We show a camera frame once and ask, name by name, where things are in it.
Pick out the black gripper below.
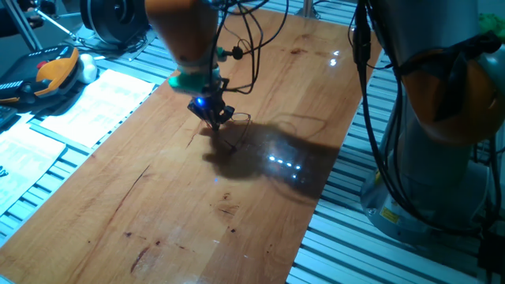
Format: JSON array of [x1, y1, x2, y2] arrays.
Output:
[[186, 92, 236, 133]]

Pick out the brown thin-framed glasses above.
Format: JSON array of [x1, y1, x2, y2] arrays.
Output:
[[223, 112, 253, 154]]

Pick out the forearm in black sleeve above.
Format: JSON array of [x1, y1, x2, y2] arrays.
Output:
[[0, 7, 31, 39]]

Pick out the person's bare hand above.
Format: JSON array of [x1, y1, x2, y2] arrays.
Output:
[[17, 0, 56, 29]]

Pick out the glossy wooden board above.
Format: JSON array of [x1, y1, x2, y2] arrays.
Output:
[[0, 6, 383, 284]]

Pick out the white printed paper sheet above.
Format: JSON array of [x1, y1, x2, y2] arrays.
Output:
[[39, 69, 157, 149], [0, 121, 67, 217]]

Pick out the white rounded plastic object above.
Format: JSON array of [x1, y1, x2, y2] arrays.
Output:
[[77, 53, 99, 85]]

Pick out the black round spool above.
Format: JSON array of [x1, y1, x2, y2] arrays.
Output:
[[80, 0, 151, 45]]

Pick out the orange black teach pendant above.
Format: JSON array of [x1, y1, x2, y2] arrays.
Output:
[[0, 44, 82, 106]]

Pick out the grey metal strut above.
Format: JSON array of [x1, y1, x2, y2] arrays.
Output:
[[2, 0, 43, 52]]

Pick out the green cloth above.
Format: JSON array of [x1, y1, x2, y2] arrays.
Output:
[[477, 13, 505, 39]]

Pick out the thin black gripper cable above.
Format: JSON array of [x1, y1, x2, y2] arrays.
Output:
[[208, 0, 290, 95]]

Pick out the black cables beside spool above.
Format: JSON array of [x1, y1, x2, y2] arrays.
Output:
[[74, 32, 159, 54]]

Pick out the aluminium frame post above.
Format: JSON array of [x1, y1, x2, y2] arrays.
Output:
[[295, 0, 321, 20]]

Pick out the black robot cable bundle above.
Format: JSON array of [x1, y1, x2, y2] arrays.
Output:
[[349, 0, 492, 238]]

